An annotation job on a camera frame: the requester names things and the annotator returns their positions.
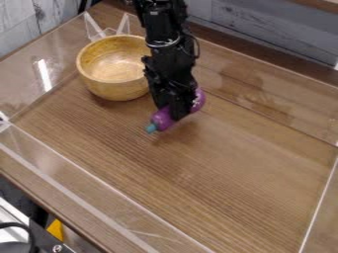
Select black cable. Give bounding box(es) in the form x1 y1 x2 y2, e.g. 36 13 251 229
0 221 37 253

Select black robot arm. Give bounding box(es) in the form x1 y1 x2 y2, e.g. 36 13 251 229
132 0 199 121

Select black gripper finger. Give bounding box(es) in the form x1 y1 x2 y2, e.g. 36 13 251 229
149 83 169 109
168 85 196 122

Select black base with screw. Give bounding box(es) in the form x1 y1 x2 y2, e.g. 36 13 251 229
25 223 102 253

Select light wooden bowl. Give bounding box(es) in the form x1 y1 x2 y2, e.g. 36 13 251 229
74 35 149 102

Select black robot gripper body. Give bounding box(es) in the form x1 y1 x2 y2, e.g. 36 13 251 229
141 42 197 96

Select yellow tag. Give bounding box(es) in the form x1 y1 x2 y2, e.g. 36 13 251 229
46 219 64 241

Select purple toy eggplant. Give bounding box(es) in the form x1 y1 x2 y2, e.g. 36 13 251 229
145 88 205 133

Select clear acrylic tray walls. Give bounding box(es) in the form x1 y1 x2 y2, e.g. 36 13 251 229
0 12 338 253

